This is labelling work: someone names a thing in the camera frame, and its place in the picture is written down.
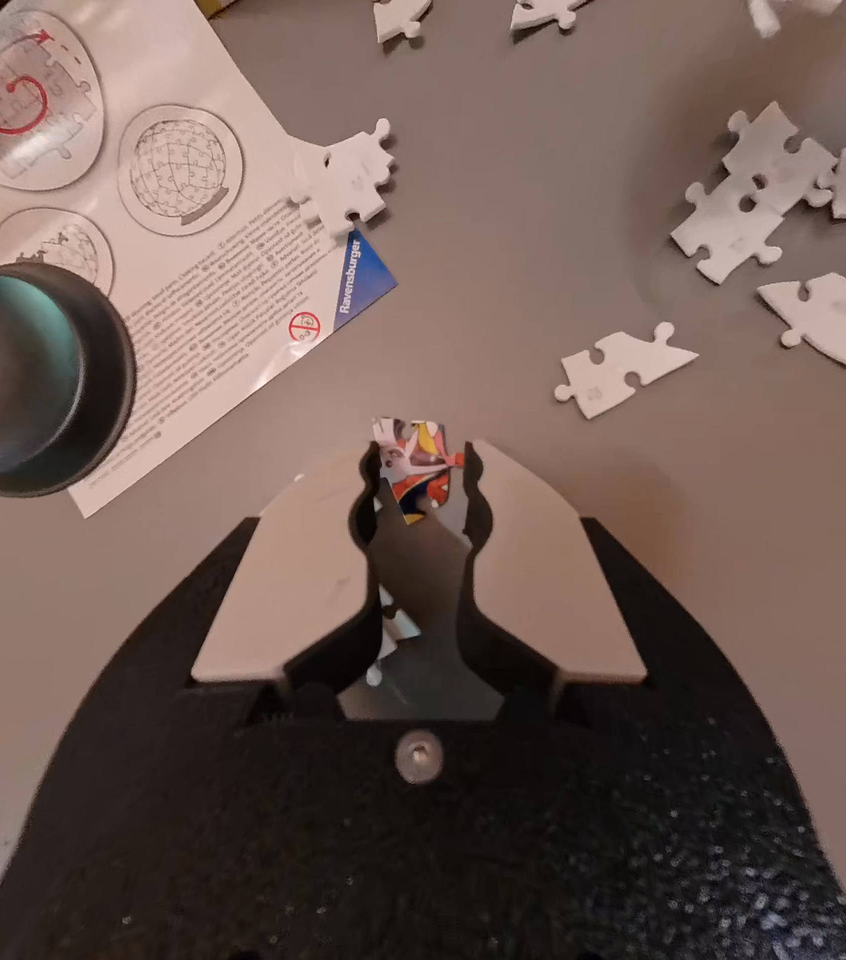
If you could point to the colourful orange puzzle piece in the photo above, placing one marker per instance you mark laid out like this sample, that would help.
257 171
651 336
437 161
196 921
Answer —
419 472

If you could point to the white instruction leaflet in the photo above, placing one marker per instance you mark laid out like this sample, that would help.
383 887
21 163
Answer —
190 225

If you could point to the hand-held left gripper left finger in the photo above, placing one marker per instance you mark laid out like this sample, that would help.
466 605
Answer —
288 592

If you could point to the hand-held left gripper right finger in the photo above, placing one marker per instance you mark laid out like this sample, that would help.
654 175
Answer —
550 600

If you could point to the black round ball stand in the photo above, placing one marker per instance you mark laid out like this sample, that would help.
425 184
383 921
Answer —
18 375

